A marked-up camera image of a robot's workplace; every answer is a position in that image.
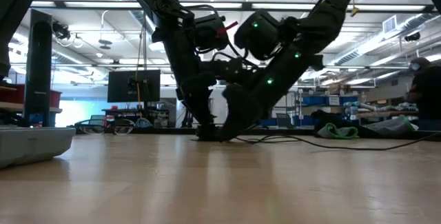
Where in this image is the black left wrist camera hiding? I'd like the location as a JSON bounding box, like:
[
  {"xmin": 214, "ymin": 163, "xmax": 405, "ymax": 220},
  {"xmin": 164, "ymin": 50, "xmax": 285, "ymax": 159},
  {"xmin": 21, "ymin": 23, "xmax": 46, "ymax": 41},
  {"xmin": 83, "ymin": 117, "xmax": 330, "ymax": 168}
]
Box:
[{"xmin": 206, "ymin": 57, "xmax": 249, "ymax": 81}]

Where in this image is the black round cord spool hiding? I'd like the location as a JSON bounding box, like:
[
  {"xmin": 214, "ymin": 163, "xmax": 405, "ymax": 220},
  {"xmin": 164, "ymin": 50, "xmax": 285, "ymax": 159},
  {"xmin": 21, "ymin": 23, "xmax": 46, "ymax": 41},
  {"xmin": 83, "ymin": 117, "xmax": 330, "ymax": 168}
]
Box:
[{"xmin": 195, "ymin": 123, "xmax": 223, "ymax": 143}]

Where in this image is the white LED light bar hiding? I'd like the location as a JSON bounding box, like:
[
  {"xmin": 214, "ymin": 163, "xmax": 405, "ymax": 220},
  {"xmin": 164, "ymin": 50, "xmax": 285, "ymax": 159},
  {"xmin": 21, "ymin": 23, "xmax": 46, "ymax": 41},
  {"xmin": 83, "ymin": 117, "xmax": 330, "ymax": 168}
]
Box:
[
  {"xmin": 30, "ymin": 1, "xmax": 142, "ymax": 9},
  {"xmin": 347, "ymin": 4, "xmax": 427, "ymax": 12},
  {"xmin": 181, "ymin": 2, "xmax": 243, "ymax": 9},
  {"xmin": 251, "ymin": 3, "xmax": 316, "ymax": 10}
]

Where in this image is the blue storage bin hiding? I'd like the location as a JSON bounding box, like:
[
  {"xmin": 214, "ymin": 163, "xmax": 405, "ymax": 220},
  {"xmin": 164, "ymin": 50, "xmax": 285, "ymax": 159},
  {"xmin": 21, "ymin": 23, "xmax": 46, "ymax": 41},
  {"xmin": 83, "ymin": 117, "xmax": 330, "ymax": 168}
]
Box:
[
  {"xmin": 302, "ymin": 95, "xmax": 329, "ymax": 106},
  {"xmin": 339, "ymin": 95, "xmax": 359, "ymax": 105},
  {"xmin": 292, "ymin": 114, "xmax": 316, "ymax": 127}
]

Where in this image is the long thin black cord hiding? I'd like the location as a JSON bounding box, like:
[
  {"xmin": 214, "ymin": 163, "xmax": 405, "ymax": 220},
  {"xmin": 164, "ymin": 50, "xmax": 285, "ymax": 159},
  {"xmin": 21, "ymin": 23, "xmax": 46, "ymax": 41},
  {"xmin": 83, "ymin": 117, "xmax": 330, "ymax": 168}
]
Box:
[{"xmin": 234, "ymin": 131, "xmax": 441, "ymax": 151}]

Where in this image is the person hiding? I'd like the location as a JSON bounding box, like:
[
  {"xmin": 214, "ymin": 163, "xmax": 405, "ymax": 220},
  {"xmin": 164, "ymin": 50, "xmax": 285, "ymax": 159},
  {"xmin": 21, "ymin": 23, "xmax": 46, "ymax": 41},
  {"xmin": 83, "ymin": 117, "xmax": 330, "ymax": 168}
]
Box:
[{"xmin": 405, "ymin": 57, "xmax": 441, "ymax": 121}]

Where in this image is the white ceiling vent grille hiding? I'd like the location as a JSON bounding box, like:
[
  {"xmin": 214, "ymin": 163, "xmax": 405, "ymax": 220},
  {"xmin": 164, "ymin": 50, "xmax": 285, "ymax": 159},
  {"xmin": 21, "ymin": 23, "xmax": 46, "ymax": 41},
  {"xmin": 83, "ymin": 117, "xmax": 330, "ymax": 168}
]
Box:
[{"xmin": 382, "ymin": 14, "xmax": 398, "ymax": 34}]

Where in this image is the wooden workbench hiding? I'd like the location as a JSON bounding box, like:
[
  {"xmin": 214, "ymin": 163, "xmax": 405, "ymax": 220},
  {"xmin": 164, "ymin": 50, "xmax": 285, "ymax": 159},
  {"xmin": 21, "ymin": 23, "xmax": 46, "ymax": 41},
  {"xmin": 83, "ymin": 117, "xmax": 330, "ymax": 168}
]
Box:
[{"xmin": 358, "ymin": 111, "xmax": 420, "ymax": 120}]

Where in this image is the grey plastic tool case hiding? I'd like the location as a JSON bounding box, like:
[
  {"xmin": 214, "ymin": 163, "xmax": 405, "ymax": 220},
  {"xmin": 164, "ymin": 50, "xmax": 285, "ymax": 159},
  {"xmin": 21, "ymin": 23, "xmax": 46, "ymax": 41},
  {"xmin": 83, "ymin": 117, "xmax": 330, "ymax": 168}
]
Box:
[{"xmin": 0, "ymin": 125, "xmax": 76, "ymax": 170}]

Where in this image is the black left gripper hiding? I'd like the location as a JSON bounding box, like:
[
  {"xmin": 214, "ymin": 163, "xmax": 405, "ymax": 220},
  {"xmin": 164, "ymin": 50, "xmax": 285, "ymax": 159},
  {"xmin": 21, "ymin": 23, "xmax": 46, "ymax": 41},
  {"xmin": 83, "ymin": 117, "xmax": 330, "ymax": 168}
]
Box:
[{"xmin": 161, "ymin": 27, "xmax": 218, "ymax": 137}]

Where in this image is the wooden shelf board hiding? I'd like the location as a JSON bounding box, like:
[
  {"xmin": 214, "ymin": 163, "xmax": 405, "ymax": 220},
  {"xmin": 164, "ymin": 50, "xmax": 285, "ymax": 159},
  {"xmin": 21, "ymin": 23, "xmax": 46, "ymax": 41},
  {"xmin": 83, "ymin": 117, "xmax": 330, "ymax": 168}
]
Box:
[{"xmin": 0, "ymin": 101, "xmax": 63, "ymax": 114}]

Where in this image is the red storage bin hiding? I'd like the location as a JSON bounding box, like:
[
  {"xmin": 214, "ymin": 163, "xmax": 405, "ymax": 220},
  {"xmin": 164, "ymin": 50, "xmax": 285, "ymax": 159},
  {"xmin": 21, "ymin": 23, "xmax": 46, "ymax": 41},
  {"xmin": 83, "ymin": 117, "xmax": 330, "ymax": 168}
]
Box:
[
  {"xmin": 50, "ymin": 90, "xmax": 63, "ymax": 109},
  {"xmin": 0, "ymin": 84, "xmax": 27, "ymax": 105}
]

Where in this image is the pile of folded cloths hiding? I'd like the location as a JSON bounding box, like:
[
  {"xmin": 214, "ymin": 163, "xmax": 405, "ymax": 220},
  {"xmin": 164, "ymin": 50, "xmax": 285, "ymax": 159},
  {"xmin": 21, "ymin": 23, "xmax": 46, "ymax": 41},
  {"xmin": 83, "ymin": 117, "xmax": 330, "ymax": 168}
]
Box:
[{"xmin": 343, "ymin": 101, "xmax": 418, "ymax": 113}]

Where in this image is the grey chair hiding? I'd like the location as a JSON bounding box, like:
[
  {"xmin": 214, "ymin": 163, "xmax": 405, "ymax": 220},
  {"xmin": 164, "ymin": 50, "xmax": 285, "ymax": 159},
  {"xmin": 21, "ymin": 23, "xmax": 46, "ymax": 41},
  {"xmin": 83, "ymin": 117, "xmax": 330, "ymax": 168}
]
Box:
[{"xmin": 275, "ymin": 112, "xmax": 294, "ymax": 128}]

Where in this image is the black camera with white cable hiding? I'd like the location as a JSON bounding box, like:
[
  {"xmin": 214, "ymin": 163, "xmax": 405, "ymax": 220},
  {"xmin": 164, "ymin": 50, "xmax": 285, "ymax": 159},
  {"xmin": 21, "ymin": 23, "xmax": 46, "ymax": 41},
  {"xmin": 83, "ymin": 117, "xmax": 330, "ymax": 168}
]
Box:
[{"xmin": 51, "ymin": 22, "xmax": 85, "ymax": 49}]

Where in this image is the black ceiling speaker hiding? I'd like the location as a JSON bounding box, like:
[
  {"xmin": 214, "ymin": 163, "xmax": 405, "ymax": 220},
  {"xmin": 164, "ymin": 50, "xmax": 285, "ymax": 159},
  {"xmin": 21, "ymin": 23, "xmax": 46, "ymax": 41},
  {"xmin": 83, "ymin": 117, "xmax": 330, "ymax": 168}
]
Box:
[{"xmin": 403, "ymin": 30, "xmax": 422, "ymax": 43}]

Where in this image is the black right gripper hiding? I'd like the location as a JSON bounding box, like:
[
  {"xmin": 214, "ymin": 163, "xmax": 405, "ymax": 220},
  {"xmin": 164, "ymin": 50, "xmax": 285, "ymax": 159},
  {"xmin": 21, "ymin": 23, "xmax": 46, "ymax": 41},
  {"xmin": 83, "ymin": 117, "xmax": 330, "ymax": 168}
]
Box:
[{"xmin": 218, "ymin": 44, "xmax": 325, "ymax": 143}]

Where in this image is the black monitor screen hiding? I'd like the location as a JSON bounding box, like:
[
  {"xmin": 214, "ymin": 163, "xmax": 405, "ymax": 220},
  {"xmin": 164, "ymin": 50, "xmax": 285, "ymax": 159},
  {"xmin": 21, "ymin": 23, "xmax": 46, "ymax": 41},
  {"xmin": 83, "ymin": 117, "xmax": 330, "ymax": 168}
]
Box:
[{"xmin": 107, "ymin": 69, "xmax": 161, "ymax": 103}]

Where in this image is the short looped black cable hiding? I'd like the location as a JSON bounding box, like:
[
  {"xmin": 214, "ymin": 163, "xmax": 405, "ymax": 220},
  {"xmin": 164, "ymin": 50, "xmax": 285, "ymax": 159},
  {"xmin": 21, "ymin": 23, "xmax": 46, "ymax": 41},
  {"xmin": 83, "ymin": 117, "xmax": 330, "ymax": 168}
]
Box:
[{"xmin": 74, "ymin": 118, "xmax": 152, "ymax": 136}]

